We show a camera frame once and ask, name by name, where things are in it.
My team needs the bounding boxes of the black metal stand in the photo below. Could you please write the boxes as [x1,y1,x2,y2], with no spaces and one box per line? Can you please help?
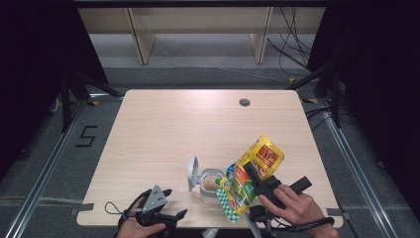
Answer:
[58,67,125,134]
[285,62,343,129]

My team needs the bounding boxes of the light wooden shelf unit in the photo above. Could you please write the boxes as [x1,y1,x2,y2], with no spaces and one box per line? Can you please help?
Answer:
[78,6,326,65]

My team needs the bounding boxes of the clear jar with grey lid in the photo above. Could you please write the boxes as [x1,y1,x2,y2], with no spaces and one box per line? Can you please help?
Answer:
[186,156,227,199]

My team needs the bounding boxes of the bundle of black cables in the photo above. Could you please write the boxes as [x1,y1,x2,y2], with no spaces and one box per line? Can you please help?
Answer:
[266,6,313,77]

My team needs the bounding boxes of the black floor cables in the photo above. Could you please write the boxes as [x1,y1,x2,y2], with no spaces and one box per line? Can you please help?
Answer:
[305,106,335,131]

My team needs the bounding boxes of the yellow seasoning pouch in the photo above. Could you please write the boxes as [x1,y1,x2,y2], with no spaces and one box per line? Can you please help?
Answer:
[216,134,285,224]

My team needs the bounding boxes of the aluminium floor rail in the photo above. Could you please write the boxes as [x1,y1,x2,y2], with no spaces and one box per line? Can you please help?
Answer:
[4,95,91,238]
[316,98,394,238]

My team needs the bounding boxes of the grey tape patch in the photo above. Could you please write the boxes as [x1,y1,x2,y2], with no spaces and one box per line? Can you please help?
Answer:
[326,207,352,221]
[70,202,95,216]

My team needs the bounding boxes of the black wrist strap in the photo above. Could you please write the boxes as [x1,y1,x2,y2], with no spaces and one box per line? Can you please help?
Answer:
[117,188,154,231]
[280,216,336,233]

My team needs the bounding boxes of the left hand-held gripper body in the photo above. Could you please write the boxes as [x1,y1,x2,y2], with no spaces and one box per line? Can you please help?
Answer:
[134,184,180,229]

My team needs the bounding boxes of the clear jar of grains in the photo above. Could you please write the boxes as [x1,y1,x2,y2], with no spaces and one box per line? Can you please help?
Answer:
[202,177,220,192]

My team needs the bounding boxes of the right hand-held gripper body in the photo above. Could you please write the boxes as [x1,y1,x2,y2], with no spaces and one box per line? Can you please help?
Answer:
[247,175,313,238]

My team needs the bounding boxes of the person's right hand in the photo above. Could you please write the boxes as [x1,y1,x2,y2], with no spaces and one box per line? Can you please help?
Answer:
[258,183,340,238]

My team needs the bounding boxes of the thin grey cord loop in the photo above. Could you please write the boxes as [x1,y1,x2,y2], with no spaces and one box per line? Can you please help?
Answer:
[104,200,126,216]

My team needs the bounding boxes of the black curtain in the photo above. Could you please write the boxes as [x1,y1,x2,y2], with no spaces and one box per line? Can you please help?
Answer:
[306,0,420,221]
[0,6,111,181]

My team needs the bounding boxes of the person's left hand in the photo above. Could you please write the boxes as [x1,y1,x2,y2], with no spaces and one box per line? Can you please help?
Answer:
[116,197,167,238]

